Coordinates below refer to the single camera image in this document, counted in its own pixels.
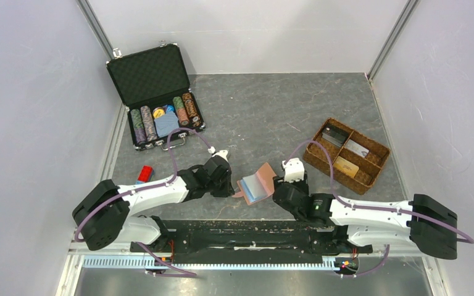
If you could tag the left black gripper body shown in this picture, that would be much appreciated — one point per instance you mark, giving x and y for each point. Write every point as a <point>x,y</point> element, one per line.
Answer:
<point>221,188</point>

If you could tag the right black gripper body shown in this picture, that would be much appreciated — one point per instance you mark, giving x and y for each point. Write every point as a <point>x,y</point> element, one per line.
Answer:
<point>301,186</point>

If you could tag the brown leather card holder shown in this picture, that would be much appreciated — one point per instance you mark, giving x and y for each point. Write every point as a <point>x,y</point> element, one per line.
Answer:
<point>258,186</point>

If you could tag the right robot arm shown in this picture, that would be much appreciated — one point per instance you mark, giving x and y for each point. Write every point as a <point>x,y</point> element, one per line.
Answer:
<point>422,222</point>

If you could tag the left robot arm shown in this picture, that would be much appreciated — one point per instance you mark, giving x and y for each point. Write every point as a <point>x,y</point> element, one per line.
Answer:
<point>111,213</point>

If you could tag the gold card in basket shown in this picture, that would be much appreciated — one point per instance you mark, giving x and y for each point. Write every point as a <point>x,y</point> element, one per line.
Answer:
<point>346,167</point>

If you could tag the blue playing card deck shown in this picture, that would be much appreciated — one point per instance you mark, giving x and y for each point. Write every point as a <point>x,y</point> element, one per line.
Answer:
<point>166,124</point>

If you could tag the white card in basket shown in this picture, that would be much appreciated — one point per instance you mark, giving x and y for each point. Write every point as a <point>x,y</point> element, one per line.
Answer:
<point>356,148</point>

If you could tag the dark card in basket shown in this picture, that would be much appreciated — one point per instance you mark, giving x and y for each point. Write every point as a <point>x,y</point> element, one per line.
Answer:
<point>335,135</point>

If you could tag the brown wicker divided basket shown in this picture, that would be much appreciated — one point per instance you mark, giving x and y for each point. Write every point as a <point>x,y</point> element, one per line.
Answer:
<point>323,154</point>

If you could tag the red blue toy block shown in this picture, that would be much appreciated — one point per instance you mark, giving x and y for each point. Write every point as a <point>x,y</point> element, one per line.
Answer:
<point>145,175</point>

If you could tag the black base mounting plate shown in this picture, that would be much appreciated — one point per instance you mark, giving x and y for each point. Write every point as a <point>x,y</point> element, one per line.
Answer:
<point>251,242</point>

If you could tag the green red chip stack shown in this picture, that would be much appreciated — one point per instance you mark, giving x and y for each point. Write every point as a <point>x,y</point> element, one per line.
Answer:
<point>180,111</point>

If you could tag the brown orange chip stack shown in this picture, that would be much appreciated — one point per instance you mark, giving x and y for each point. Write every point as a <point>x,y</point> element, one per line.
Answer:
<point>191,109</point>

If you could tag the grey purple chip stack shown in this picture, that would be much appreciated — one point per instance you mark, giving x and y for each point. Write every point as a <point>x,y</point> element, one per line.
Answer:
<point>148,122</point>

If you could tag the green purple chip stack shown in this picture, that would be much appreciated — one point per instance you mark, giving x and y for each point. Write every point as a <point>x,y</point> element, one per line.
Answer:
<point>138,126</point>

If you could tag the black poker chip case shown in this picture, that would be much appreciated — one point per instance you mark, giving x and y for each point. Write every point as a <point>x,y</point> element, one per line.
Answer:
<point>152,78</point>

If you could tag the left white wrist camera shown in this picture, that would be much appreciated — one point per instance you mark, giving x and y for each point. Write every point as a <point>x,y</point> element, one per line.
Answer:
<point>222,154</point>

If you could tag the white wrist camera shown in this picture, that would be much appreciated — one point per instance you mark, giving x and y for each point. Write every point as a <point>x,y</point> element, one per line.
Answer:
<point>294,170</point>
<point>222,154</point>

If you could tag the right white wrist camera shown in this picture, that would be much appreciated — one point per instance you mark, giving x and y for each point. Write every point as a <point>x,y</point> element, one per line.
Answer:
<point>294,170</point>

